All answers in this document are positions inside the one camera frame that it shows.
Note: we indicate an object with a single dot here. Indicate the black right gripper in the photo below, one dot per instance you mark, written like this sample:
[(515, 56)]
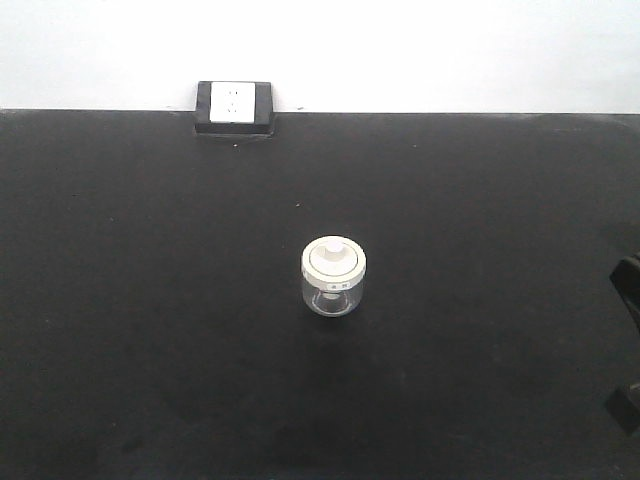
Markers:
[(623, 403)]

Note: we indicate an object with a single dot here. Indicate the glass jar with beige lid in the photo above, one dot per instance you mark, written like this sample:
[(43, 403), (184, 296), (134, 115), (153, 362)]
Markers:
[(333, 269)]

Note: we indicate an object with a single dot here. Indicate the black white power socket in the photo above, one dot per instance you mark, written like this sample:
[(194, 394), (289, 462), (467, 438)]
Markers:
[(234, 108)]

